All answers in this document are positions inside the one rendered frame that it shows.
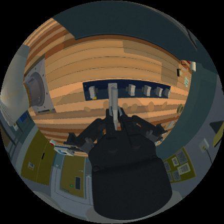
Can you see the white wall socket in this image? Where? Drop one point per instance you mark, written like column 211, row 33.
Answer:
column 203, row 145

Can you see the grey block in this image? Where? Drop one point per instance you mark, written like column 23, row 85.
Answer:
column 147, row 90
column 91, row 91
column 167, row 92
column 159, row 91
column 131, row 90
column 110, row 85

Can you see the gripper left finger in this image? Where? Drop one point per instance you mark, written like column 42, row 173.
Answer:
column 82, row 138

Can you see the yellow door grey cabinet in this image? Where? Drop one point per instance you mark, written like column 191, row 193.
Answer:
column 72, row 176

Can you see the tan tape roll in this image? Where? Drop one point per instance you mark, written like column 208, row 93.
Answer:
column 180, row 108

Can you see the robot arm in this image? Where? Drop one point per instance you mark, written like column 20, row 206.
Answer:
column 15, row 84

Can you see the white and blue box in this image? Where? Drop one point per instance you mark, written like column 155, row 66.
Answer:
column 63, row 149

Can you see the grey marker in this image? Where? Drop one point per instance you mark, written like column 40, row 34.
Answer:
column 114, row 99

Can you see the grey mounting plate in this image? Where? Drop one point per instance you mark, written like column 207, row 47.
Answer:
column 47, row 70

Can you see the small grey plate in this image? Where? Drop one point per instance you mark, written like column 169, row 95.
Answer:
column 170, row 125

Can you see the black and yellow box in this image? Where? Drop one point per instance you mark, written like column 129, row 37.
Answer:
column 179, row 72

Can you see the dark blue tray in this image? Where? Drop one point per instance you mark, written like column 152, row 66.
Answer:
column 120, row 87

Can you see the olive notice board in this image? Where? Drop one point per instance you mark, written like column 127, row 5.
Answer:
column 180, row 166

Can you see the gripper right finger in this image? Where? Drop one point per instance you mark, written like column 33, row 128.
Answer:
column 140, row 125

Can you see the white cylinder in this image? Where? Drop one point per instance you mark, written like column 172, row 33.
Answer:
column 192, row 66

